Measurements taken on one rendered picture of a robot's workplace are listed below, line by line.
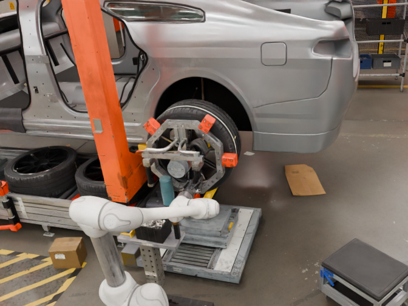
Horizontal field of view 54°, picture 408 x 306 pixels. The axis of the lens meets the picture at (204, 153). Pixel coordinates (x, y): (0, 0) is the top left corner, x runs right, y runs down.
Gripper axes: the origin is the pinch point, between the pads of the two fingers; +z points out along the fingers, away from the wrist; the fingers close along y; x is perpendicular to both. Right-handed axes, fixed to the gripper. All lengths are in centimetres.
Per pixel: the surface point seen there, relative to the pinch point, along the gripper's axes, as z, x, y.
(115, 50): 455, -22, -326
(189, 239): 23, -70, -23
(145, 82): 62, 43, -59
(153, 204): 26, -43, -50
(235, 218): 51, -66, 7
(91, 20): 11, 98, -60
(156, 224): -16.2, -27.0, -25.8
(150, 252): -19, -50, -33
